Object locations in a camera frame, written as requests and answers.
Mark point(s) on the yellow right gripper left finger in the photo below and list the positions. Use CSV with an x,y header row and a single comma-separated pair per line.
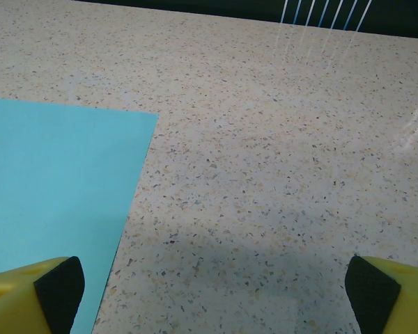
x,y
28,299

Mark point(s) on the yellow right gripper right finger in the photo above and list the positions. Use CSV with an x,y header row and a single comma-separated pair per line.
x,y
390,299

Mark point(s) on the blue printed back panel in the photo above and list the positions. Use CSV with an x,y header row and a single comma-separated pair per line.
x,y
230,8

